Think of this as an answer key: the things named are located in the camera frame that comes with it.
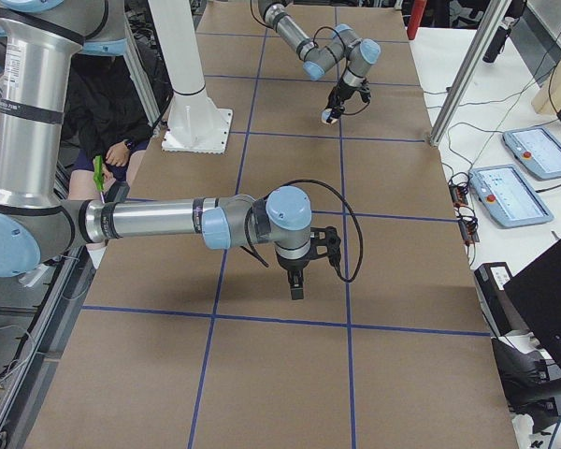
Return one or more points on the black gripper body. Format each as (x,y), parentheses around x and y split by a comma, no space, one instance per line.
(340,95)
(294,266)

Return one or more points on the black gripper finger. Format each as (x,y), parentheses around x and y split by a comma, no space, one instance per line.
(295,279)
(337,106)

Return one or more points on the blue call bell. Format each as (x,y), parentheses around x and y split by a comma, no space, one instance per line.
(329,116)

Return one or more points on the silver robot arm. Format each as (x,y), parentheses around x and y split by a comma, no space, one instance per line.
(358,54)
(36,225)

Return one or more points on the red fire extinguisher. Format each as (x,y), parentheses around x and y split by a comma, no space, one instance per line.
(416,16)

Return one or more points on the black handheld device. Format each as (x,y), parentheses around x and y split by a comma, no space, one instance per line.
(499,39)

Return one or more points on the orange circuit board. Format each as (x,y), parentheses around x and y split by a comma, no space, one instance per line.
(464,214)

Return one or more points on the near teach pendant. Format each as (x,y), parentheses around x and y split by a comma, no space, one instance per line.
(508,197)

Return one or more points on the teach pendant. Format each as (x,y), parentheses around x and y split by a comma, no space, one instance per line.
(537,149)
(508,197)

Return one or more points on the black box with label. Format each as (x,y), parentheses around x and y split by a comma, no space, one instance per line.
(499,313)

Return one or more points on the far teach pendant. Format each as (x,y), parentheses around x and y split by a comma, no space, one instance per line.
(537,149)

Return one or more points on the seated person in black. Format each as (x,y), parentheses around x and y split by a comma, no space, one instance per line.
(106,115)

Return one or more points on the black laptop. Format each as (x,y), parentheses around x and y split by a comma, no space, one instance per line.
(535,293)

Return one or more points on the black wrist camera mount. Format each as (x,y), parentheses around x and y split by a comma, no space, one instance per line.
(325,242)

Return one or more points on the aluminium frame post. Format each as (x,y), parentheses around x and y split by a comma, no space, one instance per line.
(494,14)

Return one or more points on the white camera mast with base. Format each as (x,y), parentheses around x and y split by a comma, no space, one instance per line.
(194,123)

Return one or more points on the green handled tool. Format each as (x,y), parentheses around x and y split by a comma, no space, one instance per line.
(98,176)

